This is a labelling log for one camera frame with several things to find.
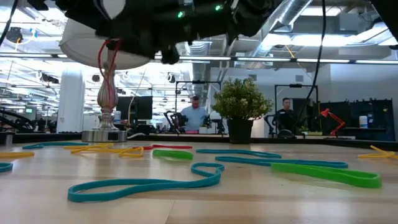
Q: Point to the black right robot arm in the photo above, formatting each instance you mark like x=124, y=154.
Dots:
x=255, y=15

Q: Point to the white building column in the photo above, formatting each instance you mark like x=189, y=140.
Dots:
x=71, y=102

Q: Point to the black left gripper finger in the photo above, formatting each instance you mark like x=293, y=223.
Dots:
x=84, y=9

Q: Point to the black workstation frame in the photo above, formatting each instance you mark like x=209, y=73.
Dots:
x=295, y=85
x=199, y=82

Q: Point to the black ceiling-mounted device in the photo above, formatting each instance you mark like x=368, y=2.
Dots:
x=14, y=34

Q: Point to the artificial plant in black pot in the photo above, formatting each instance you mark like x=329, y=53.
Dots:
x=241, y=99

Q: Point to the teal rubber band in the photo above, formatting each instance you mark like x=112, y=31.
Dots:
x=248, y=161
x=276, y=155
x=180, y=184
x=6, y=168
x=31, y=146

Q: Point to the yellow tray with rubber bands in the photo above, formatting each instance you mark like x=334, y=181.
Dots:
x=109, y=96

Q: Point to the black computer monitor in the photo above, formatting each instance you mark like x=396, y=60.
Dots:
x=140, y=107

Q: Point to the black shelving unit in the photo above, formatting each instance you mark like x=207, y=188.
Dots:
x=379, y=115

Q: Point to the black background robot arm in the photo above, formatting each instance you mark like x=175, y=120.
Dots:
x=174, y=119
x=18, y=123

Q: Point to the white wipes canister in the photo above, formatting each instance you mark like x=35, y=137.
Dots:
x=363, y=122

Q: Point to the green rubber band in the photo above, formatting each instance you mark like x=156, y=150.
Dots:
x=174, y=154
x=357, y=182

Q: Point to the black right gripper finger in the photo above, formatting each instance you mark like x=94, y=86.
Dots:
x=171, y=56
x=136, y=34

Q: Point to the red desk lamp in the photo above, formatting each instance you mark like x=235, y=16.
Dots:
x=325, y=113

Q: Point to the person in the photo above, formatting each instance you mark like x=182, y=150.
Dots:
x=284, y=118
x=194, y=116

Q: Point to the white shade silver table lamp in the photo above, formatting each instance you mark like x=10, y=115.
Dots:
x=104, y=136

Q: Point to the yellow rubber band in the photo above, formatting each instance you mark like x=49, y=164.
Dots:
x=132, y=155
x=376, y=154
x=15, y=154
x=81, y=147

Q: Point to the red rubber band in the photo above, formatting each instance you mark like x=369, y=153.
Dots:
x=174, y=147

